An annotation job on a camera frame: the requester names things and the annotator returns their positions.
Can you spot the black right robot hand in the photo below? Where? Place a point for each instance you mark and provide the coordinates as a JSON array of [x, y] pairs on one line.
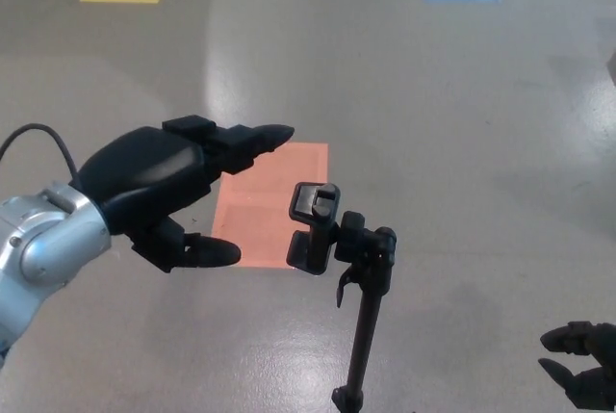
[[584, 360]]

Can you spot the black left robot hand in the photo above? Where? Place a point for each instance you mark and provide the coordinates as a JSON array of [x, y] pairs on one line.
[[159, 182]]

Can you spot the black phone stand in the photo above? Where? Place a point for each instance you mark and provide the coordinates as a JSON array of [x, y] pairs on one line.
[[368, 283]]

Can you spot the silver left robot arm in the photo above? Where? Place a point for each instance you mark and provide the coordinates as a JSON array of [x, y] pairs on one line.
[[43, 249]]

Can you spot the orange floor marking rectangle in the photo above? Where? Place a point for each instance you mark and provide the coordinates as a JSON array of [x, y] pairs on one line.
[[260, 211]]

